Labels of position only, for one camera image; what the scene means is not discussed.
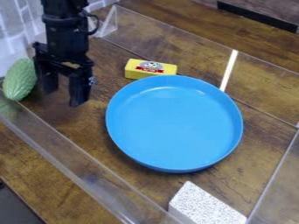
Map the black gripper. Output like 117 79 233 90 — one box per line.
32 0 96 107

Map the green bumpy gourd toy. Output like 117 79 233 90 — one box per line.
2 58 37 102

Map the blue round tray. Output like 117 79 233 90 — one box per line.
105 75 243 173

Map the yellow rectangular block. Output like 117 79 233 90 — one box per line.
125 59 177 80

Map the white sheer curtain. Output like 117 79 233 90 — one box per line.
0 0 44 78

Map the white speckled foam block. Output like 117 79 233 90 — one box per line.
168 181 247 224

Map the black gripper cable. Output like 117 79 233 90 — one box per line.
82 10 100 36

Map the clear acrylic enclosure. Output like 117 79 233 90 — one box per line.
0 0 299 224

